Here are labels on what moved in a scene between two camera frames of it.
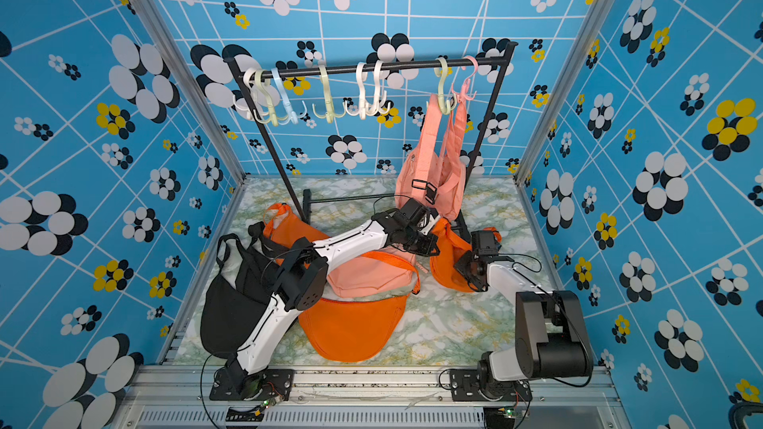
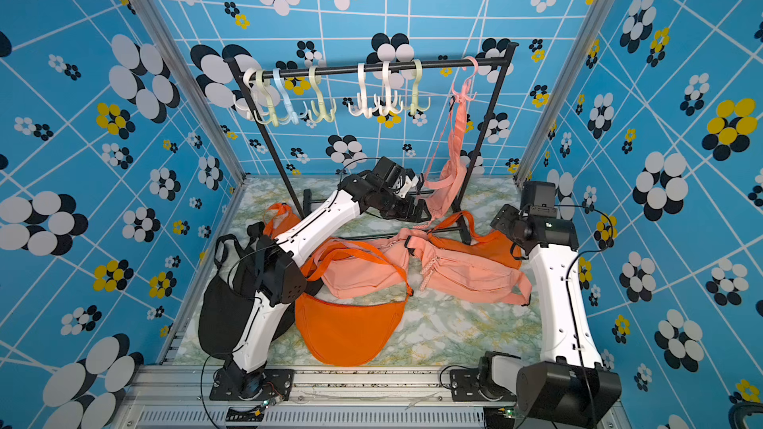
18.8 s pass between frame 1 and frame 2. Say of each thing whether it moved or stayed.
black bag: stayed
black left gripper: moved
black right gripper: moved
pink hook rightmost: stayed
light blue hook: stayed
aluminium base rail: stayed
